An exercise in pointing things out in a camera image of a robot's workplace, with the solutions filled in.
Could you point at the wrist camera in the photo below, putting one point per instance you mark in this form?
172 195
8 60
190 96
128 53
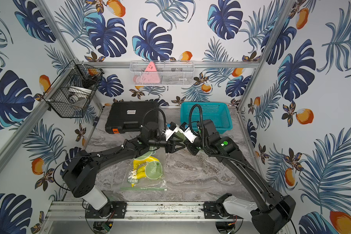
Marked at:
185 129
171 128

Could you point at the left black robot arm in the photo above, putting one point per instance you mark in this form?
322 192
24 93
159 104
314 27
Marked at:
81 171

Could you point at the zip-top bag green print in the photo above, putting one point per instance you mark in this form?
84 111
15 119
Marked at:
179 137

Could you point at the yellow bananas in left bag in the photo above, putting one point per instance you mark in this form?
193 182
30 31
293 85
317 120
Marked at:
140 164

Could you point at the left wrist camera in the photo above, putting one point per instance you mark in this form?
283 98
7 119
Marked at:
171 128

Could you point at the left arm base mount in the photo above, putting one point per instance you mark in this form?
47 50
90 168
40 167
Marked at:
113 209

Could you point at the teal plastic basket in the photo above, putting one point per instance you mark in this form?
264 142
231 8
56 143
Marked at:
217 112

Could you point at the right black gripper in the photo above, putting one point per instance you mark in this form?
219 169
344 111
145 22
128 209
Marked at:
193 150

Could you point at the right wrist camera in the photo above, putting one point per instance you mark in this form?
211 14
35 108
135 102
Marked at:
185 129

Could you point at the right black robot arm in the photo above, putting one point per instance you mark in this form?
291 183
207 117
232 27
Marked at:
273 210

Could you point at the left zip-top bag with bananas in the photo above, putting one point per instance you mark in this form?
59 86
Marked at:
154 171

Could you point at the black plastic tool case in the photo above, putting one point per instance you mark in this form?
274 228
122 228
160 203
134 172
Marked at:
129 116

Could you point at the black wire basket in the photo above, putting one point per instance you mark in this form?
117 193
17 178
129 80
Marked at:
73 90

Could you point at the aluminium front rail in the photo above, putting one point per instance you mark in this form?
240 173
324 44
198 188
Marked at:
153 211

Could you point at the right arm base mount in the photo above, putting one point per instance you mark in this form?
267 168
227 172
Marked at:
214 210

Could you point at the clear mesh wall tray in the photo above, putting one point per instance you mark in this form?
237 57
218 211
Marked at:
172 73

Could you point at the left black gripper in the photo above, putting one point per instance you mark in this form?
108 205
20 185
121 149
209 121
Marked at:
168 146

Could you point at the pink triangle card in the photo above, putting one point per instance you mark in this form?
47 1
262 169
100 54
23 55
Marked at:
150 74

